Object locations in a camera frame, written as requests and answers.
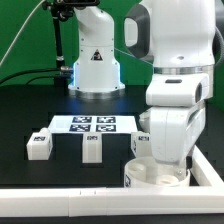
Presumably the black cable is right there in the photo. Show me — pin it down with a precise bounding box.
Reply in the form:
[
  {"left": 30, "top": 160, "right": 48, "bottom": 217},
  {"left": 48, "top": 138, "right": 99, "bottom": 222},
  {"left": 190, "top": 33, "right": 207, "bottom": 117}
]
[{"left": 0, "top": 67, "right": 73, "bottom": 86}]

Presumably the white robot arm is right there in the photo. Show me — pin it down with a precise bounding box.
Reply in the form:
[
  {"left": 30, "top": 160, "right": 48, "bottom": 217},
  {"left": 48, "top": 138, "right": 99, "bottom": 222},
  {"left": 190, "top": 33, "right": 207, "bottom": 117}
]
[{"left": 69, "top": 0, "right": 217, "bottom": 164}]

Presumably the white marker sheet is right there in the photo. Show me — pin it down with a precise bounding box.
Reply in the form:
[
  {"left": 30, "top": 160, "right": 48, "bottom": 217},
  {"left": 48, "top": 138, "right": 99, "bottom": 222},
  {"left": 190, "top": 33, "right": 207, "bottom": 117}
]
[{"left": 48, "top": 115, "right": 137, "bottom": 134}]

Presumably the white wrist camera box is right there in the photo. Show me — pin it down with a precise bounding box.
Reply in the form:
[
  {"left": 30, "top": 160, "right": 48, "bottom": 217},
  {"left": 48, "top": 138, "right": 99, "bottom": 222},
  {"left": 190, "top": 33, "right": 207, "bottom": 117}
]
[{"left": 146, "top": 73, "right": 209, "bottom": 107}]

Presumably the grey cable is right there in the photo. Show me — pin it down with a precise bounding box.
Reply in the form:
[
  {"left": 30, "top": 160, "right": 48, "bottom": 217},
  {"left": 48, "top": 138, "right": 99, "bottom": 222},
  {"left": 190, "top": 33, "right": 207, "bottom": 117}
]
[{"left": 0, "top": 0, "right": 47, "bottom": 68}]

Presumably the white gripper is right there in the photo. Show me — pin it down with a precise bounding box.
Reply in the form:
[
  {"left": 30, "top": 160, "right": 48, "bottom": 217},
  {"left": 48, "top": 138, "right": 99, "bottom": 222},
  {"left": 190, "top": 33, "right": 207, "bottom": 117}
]
[{"left": 139, "top": 101, "right": 206, "bottom": 166}]

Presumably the white L-shaped barrier wall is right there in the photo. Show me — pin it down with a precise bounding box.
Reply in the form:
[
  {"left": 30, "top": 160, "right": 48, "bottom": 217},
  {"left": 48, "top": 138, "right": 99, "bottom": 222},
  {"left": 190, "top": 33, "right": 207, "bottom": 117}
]
[{"left": 0, "top": 149, "right": 224, "bottom": 217}]

